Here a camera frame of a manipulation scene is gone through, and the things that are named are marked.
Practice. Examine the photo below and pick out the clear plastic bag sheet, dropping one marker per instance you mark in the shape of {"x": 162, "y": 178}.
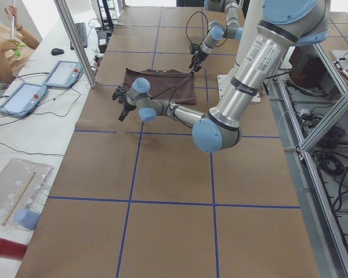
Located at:
{"x": 23, "y": 185}

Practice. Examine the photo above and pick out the light blue plastic cap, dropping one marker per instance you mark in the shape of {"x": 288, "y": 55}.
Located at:
{"x": 27, "y": 218}

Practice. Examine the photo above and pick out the seated person in beige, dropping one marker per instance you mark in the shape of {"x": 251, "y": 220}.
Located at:
{"x": 14, "y": 53}

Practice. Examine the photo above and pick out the aluminium frame rack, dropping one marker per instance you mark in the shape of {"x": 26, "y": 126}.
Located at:
{"x": 312, "y": 93}

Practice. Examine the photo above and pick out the red cylinder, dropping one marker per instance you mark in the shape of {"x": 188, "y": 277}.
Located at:
{"x": 12, "y": 250}

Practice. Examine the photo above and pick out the black keyboard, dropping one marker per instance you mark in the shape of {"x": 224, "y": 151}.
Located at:
{"x": 82, "y": 33}

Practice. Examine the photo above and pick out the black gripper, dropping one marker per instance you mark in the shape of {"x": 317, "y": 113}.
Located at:
{"x": 127, "y": 107}
{"x": 199, "y": 54}

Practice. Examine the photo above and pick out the blue teach pendant far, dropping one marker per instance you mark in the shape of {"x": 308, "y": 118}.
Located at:
{"x": 63, "y": 75}

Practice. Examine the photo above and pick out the blue teach pendant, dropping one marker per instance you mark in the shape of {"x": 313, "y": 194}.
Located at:
{"x": 63, "y": 75}
{"x": 24, "y": 100}

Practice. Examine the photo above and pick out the blue teach pendant near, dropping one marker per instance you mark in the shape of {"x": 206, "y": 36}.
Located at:
{"x": 24, "y": 100}

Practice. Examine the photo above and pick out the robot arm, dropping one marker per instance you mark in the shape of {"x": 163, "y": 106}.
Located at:
{"x": 279, "y": 25}
{"x": 216, "y": 31}

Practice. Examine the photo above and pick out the dark brown t-shirt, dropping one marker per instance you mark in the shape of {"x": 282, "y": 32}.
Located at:
{"x": 166, "y": 84}

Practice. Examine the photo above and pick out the aluminium frame post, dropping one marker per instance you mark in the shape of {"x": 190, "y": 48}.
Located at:
{"x": 72, "y": 33}

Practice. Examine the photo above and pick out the black computer mouse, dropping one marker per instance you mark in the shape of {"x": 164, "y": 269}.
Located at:
{"x": 57, "y": 51}

